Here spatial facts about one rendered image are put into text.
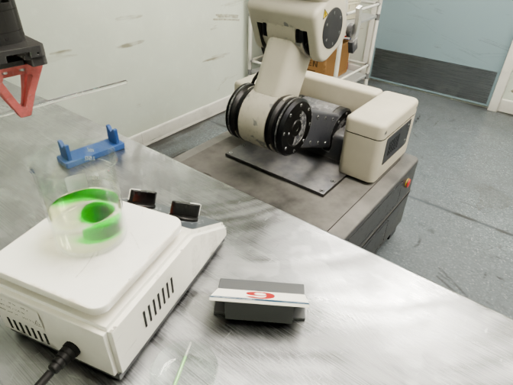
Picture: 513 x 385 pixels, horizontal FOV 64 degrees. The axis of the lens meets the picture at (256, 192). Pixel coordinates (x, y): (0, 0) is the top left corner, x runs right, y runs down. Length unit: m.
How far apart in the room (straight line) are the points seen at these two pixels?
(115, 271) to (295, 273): 0.20
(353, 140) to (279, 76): 0.32
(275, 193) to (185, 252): 0.88
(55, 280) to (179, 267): 0.11
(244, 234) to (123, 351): 0.21
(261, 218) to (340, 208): 0.71
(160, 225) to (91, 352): 0.12
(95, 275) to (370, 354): 0.25
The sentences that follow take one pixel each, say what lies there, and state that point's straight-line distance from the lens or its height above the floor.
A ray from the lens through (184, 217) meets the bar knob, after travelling 0.44.
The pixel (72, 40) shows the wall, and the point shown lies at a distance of 2.00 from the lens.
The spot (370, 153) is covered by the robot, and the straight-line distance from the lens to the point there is 1.30.
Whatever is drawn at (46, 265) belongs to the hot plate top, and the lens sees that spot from 0.38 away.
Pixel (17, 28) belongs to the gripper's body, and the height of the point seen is 0.96.
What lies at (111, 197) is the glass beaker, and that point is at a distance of 0.34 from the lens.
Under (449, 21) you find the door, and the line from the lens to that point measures 3.23.
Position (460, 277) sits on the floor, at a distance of 1.69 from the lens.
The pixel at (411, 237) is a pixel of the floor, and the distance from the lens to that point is 1.79.
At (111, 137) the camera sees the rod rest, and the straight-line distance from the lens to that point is 0.71.
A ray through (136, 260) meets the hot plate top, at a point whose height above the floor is 0.84.
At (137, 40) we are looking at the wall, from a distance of 2.19.
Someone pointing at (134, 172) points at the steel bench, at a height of 0.75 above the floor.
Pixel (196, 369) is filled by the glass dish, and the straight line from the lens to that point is 0.39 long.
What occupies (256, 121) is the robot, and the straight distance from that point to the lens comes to 1.15.
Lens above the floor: 1.08
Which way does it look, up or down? 34 degrees down
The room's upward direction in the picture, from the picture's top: 2 degrees clockwise
